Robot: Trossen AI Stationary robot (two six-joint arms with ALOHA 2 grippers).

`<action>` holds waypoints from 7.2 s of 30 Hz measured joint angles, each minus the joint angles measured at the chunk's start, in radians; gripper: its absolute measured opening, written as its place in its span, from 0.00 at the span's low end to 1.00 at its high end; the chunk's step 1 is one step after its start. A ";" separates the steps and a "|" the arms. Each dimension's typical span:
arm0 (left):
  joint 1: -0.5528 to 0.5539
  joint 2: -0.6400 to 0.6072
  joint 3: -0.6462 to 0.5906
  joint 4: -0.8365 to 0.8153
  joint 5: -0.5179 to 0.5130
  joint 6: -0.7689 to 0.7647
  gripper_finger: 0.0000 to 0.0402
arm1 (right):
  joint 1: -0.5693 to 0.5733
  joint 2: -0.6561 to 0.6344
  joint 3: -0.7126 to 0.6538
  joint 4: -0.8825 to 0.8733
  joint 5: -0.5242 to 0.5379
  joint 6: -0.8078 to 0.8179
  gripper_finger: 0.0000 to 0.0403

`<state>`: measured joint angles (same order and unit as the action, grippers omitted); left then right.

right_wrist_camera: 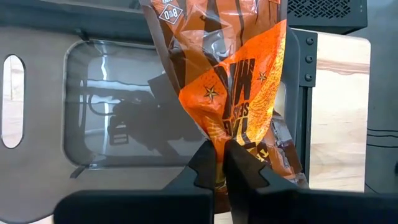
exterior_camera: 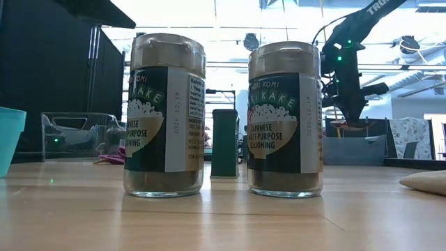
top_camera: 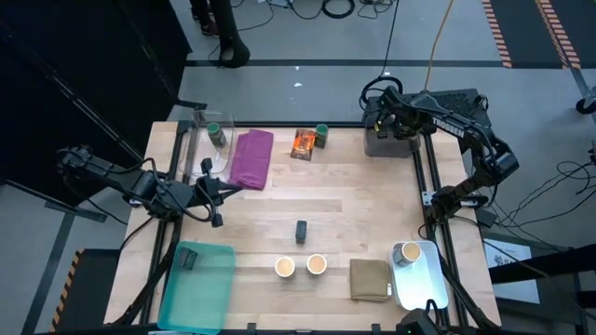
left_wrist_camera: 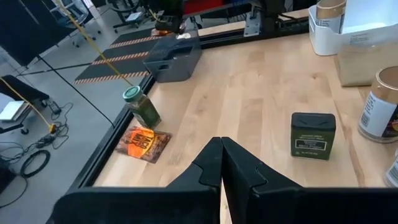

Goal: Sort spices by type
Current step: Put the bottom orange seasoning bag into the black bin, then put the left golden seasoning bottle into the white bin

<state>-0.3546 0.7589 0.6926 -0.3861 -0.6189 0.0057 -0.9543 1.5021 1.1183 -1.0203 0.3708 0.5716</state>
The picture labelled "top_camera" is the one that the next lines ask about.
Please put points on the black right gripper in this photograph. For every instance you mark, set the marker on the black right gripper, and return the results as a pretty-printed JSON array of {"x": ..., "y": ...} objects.
[{"x": 396, "y": 125}]

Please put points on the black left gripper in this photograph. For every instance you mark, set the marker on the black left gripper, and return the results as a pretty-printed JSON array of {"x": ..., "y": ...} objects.
[{"x": 179, "y": 197}]

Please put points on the oregano jar green lid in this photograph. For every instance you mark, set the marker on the oregano jar green lid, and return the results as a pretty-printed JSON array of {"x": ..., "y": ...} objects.
[
  {"x": 215, "y": 135},
  {"x": 321, "y": 136}
]

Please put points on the green spice tin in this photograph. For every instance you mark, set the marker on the green spice tin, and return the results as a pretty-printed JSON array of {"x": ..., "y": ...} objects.
[{"x": 187, "y": 258}]

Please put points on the orange spice packet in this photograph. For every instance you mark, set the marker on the orange spice packet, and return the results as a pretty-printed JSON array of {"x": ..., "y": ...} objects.
[{"x": 302, "y": 144}]

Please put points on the small dark block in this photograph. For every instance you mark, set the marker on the small dark block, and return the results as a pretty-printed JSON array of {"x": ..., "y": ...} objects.
[{"x": 301, "y": 231}]

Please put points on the paper cup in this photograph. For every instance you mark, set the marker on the paper cup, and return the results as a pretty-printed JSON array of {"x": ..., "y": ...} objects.
[{"x": 316, "y": 264}]

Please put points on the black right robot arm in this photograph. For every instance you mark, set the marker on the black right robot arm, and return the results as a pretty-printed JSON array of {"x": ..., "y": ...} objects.
[{"x": 447, "y": 125}]

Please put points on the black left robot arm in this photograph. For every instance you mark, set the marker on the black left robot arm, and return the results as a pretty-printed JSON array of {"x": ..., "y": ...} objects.
[{"x": 139, "y": 183}]

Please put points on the grey translucent bin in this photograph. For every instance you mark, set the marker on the grey translucent bin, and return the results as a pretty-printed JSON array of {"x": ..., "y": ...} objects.
[{"x": 372, "y": 149}]

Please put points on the clear plastic bin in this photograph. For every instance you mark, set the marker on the clear plastic bin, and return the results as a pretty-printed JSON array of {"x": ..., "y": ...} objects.
[{"x": 200, "y": 149}]

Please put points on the purple cloth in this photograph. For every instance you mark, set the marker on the purple cloth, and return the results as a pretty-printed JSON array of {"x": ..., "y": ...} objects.
[{"x": 253, "y": 158}]

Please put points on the teal plastic tray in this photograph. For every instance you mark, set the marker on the teal plastic tray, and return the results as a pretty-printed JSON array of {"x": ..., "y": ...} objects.
[{"x": 205, "y": 298}]

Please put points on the black power adapter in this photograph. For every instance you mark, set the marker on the black power adapter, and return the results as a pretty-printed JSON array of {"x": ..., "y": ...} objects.
[{"x": 486, "y": 218}]

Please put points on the black hazard-striped platform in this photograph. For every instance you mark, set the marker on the black hazard-striped platform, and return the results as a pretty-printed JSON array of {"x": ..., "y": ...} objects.
[{"x": 93, "y": 288}]

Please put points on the tan cloth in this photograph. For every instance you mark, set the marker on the tan cloth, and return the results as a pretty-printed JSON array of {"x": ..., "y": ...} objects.
[{"x": 369, "y": 279}]

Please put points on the white paper sheet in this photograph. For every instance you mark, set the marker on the white paper sheet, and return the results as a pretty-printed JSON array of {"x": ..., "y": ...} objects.
[{"x": 500, "y": 251}]

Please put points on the white plastic tray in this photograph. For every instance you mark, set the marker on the white plastic tray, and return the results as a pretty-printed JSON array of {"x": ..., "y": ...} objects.
[{"x": 419, "y": 288}]

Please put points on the black caster wheel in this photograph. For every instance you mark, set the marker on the black caster wheel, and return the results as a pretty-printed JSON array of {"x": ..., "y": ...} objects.
[{"x": 586, "y": 106}]

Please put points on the black device green light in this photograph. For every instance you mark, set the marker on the black device green light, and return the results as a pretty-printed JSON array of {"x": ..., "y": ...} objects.
[{"x": 419, "y": 323}]

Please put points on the black metal beam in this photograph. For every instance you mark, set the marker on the black metal beam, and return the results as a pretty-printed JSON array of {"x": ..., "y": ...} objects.
[{"x": 559, "y": 260}]

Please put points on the black aluminium table frame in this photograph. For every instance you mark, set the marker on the black aluminium table frame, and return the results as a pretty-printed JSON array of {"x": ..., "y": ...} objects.
[{"x": 279, "y": 124}]

